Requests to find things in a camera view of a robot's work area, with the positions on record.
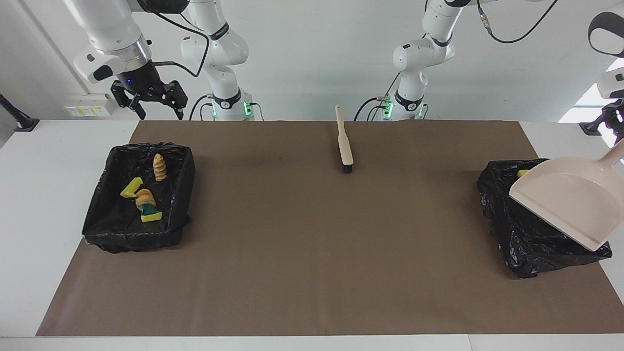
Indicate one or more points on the white wall socket box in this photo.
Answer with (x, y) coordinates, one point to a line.
(85, 108)

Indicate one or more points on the pink plastic dustpan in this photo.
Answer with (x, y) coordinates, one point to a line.
(570, 200)

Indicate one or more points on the bin with black bag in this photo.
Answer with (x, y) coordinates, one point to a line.
(112, 229)
(531, 243)

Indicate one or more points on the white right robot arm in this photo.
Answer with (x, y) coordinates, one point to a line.
(107, 29)

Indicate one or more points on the large yellow sponge piece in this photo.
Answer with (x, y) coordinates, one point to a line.
(131, 188)

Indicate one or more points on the yellow green sponge piece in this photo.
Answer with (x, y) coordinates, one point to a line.
(152, 214)

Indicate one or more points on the small yellow sponge piece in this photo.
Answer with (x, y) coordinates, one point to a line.
(522, 173)

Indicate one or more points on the brown paper table mat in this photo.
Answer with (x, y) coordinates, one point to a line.
(312, 292)

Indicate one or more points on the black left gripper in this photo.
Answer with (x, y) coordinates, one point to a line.
(614, 111)

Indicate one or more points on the pink brush black bristles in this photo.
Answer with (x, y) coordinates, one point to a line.
(345, 141)

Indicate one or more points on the orange striped bread piece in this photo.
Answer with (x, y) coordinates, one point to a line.
(145, 199)

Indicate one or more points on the beige ridged bread piece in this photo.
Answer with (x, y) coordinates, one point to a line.
(160, 168)

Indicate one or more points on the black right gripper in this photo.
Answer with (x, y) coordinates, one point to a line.
(144, 80)

